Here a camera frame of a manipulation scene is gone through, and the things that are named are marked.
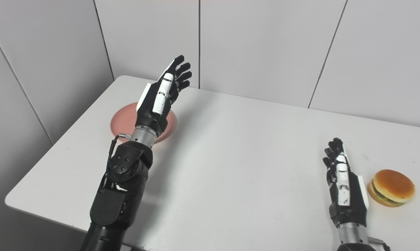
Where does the black and white left hand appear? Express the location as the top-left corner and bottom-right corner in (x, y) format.
(135, 55), (193, 137)

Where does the black and white right hand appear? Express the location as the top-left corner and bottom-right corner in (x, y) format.
(323, 137), (370, 229)

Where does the pink round plate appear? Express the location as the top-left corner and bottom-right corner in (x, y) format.
(110, 102), (178, 144)

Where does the toy hamburger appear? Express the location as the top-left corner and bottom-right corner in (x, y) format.
(367, 169), (415, 208)

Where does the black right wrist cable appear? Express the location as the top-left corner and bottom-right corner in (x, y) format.
(368, 237), (392, 251)

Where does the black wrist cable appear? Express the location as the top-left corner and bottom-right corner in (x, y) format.
(106, 133), (132, 176)
(368, 237), (392, 251)

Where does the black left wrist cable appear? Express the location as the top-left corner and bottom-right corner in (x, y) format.
(106, 133), (132, 176)

